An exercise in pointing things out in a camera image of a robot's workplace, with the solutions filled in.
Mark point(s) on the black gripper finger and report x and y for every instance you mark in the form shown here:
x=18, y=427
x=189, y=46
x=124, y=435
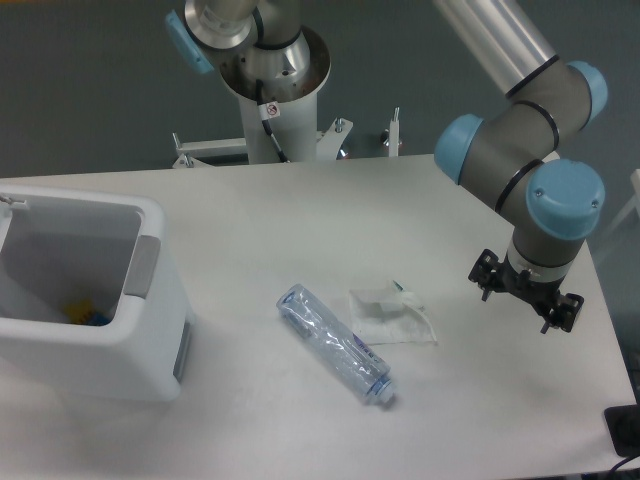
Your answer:
x=486, y=273
x=561, y=312

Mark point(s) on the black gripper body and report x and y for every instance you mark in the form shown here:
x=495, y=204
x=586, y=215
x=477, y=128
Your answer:
x=524, y=287

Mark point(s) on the white plastic wrapper bag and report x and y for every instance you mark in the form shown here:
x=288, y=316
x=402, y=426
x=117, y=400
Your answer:
x=391, y=315

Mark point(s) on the crushed clear plastic bottle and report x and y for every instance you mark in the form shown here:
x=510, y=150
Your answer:
x=341, y=351

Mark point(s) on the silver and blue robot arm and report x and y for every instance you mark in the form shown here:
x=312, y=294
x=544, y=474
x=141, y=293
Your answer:
x=509, y=162

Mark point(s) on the yellow and blue trash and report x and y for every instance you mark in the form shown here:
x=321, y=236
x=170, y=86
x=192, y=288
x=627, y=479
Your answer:
x=84, y=313

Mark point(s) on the white trash can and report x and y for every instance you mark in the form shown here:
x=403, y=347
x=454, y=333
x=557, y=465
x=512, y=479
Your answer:
x=60, y=246

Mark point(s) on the black device at table edge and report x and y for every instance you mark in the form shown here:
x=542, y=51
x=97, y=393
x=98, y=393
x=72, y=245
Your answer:
x=623, y=425

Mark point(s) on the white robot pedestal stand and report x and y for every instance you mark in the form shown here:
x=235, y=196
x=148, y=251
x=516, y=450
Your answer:
x=276, y=88

